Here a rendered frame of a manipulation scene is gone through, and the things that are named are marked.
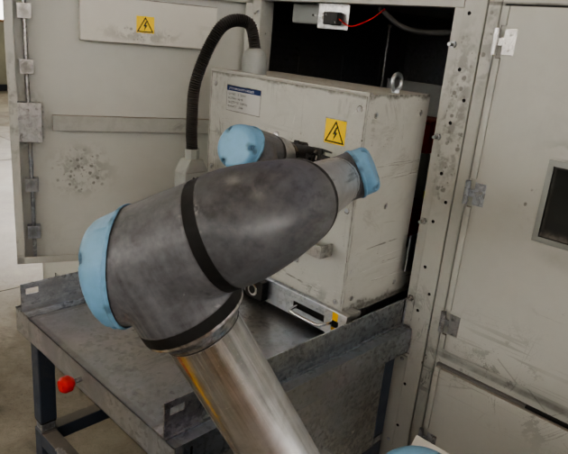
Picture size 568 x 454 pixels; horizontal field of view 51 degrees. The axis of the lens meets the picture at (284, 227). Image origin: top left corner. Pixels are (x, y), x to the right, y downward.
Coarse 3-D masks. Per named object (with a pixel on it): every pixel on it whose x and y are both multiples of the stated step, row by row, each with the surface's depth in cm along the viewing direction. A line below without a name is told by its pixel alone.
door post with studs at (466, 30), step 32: (480, 0) 116; (480, 32) 117; (448, 64) 124; (448, 96) 125; (448, 128) 126; (448, 160) 127; (448, 192) 128; (416, 256) 137; (416, 288) 138; (416, 320) 139; (416, 352) 141; (416, 384) 142
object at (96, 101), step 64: (64, 0) 145; (128, 0) 148; (192, 0) 157; (64, 64) 150; (128, 64) 156; (192, 64) 162; (64, 128) 153; (128, 128) 159; (64, 192) 160; (128, 192) 166; (64, 256) 162
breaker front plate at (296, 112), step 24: (216, 72) 145; (216, 96) 146; (264, 96) 135; (288, 96) 130; (312, 96) 125; (336, 96) 120; (360, 96) 116; (216, 120) 148; (240, 120) 142; (264, 120) 136; (288, 120) 131; (312, 120) 126; (360, 120) 117; (216, 144) 149; (312, 144) 127; (360, 144) 118; (216, 168) 151; (336, 240) 126; (312, 264) 133; (336, 264) 127; (312, 288) 134; (336, 288) 128
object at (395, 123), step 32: (384, 96) 118; (416, 96) 126; (384, 128) 121; (416, 128) 129; (384, 160) 124; (416, 160) 133; (384, 192) 128; (352, 224) 123; (384, 224) 131; (352, 256) 126; (384, 256) 135; (352, 288) 129; (384, 288) 139
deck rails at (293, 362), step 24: (24, 288) 131; (48, 288) 135; (72, 288) 139; (24, 312) 131; (48, 312) 133; (384, 312) 135; (336, 336) 124; (360, 336) 131; (288, 360) 114; (312, 360) 120; (168, 408) 94; (192, 408) 98; (168, 432) 96
